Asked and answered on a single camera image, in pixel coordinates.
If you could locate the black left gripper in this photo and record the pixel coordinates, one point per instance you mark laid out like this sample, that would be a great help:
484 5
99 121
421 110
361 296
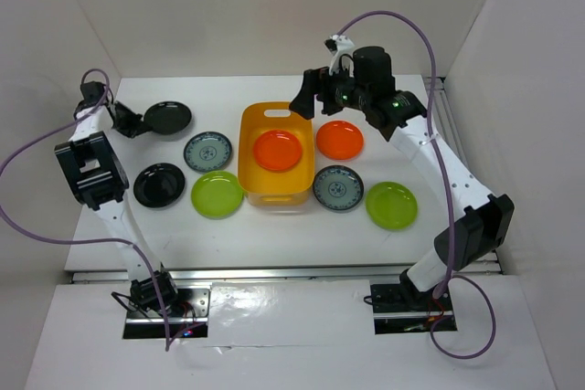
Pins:
136 126

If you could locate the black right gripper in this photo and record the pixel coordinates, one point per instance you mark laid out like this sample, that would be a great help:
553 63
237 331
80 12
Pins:
314 80

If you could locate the black plate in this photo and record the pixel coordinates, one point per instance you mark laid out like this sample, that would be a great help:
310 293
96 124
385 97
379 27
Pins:
159 185
168 117

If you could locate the orange plate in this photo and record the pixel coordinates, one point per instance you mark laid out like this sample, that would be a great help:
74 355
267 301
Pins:
277 150
340 140

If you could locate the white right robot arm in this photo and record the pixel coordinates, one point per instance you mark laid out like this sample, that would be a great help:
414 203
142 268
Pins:
401 121

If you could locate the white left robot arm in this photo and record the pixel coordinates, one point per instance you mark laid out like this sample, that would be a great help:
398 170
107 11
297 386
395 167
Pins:
97 180

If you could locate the yellow plastic bin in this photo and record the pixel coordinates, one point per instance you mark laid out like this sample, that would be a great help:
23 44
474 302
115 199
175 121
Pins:
263 187

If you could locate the blue floral plate left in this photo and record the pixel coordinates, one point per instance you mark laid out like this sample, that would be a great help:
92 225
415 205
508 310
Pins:
207 152

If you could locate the blue floral plate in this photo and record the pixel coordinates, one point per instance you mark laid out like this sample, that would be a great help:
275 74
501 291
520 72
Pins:
338 188
207 152

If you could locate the blue floral plate right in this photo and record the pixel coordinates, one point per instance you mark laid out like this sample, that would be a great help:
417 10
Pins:
338 188

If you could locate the green plate left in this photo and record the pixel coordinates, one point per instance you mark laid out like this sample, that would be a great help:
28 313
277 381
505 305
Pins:
216 194

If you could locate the green plate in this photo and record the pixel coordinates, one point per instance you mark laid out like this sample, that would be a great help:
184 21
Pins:
216 194
391 206

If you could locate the green plate right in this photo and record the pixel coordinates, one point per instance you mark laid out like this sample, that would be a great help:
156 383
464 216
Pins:
391 206

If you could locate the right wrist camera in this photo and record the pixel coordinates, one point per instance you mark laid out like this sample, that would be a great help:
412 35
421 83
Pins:
340 47

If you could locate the aluminium rail front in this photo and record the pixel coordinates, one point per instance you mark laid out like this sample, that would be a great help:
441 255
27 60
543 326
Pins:
295 273

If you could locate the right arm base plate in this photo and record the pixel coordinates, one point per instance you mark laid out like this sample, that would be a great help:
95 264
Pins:
392 314

